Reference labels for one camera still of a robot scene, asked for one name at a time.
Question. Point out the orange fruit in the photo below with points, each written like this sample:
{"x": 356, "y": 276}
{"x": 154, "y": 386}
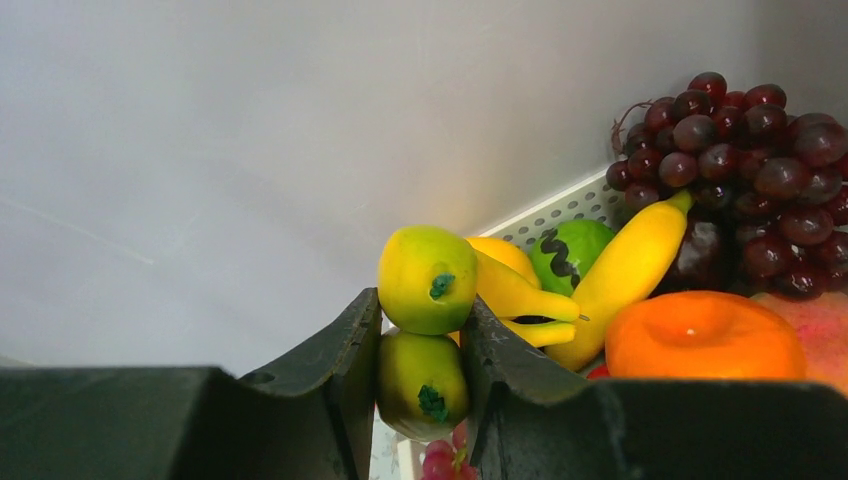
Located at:
{"x": 703, "y": 335}

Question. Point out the red grapes in basket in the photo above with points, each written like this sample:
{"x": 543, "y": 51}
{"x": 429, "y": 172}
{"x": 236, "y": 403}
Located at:
{"x": 449, "y": 459}

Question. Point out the single yellow banana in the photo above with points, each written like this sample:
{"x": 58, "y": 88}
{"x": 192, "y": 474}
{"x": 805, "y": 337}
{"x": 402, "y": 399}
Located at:
{"x": 626, "y": 272}

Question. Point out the pink peach fruit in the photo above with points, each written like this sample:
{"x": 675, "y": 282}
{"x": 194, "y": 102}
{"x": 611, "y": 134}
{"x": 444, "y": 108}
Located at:
{"x": 821, "y": 325}

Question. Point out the yellow banana bunch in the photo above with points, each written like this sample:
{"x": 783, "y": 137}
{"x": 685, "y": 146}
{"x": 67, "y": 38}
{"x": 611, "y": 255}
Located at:
{"x": 428, "y": 281}

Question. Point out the dark red grapes bunch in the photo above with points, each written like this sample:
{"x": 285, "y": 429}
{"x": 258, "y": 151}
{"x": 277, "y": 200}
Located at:
{"x": 776, "y": 182}

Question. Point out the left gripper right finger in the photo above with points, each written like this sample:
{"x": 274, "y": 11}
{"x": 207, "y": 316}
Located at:
{"x": 532, "y": 419}

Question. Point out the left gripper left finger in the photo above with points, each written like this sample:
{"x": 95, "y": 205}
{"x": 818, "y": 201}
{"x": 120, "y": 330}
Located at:
{"x": 306, "y": 415}

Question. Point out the white perforated fruit basket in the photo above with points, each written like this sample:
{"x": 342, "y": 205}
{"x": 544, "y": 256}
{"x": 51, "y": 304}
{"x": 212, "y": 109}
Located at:
{"x": 393, "y": 456}

